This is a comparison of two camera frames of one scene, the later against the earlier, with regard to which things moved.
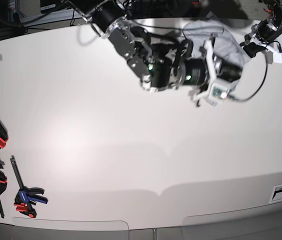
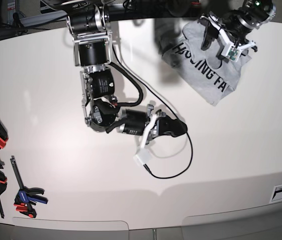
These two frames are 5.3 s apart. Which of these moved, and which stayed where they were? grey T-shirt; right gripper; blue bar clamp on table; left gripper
Moved: left gripper; right gripper; grey T-shirt
Stayed: blue bar clamp on table
